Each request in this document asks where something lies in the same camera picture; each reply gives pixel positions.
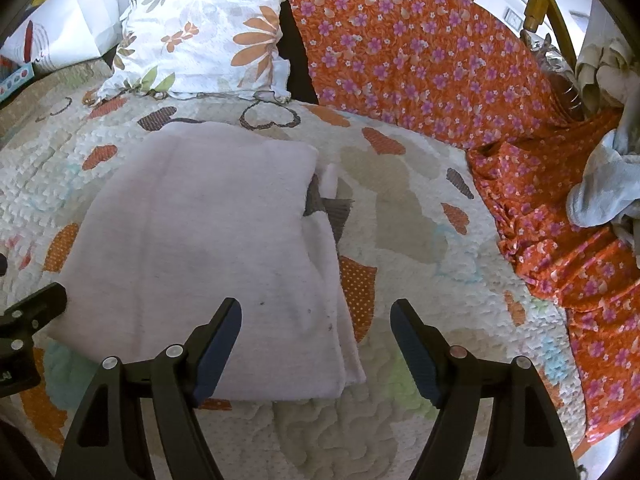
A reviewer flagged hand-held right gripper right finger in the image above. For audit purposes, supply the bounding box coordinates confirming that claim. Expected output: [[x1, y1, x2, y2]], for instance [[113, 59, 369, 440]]
[[390, 298, 573, 480]]

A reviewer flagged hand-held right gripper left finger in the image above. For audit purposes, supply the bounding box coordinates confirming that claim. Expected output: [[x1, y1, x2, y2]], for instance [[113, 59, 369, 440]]
[[54, 296, 243, 480]]

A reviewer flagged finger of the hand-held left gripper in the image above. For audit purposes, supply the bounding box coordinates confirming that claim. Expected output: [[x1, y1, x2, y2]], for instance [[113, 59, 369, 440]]
[[0, 282, 68, 358]]

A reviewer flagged heart patterned quilt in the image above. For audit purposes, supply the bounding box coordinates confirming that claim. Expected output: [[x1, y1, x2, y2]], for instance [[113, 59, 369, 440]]
[[0, 60, 591, 480]]

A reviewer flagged colourful printed box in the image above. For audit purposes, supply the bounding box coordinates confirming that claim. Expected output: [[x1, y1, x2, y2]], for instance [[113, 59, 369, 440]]
[[0, 55, 36, 106]]

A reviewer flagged light blue cloth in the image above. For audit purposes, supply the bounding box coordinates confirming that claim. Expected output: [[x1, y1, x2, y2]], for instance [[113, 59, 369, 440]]
[[566, 129, 640, 228]]

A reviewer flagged white paper bag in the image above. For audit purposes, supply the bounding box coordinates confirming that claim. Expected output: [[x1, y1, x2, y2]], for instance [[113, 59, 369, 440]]
[[0, 0, 126, 73]]

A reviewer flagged orange floral cloth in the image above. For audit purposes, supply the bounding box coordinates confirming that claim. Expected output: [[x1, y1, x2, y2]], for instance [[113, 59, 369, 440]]
[[289, 0, 640, 448]]

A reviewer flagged white floral pillow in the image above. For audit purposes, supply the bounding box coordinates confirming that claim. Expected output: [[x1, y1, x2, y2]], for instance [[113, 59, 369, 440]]
[[95, 0, 321, 106]]

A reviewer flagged silver crinkled wrapper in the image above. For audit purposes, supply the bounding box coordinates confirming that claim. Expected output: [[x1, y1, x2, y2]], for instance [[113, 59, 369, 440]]
[[537, 35, 576, 78]]

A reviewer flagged beige cloth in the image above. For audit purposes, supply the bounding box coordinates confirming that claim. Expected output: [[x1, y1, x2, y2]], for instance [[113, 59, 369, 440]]
[[575, 42, 633, 116]]

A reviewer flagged wooden headboard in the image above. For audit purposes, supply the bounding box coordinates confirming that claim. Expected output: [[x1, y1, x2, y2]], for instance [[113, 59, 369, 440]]
[[330, 0, 581, 61]]

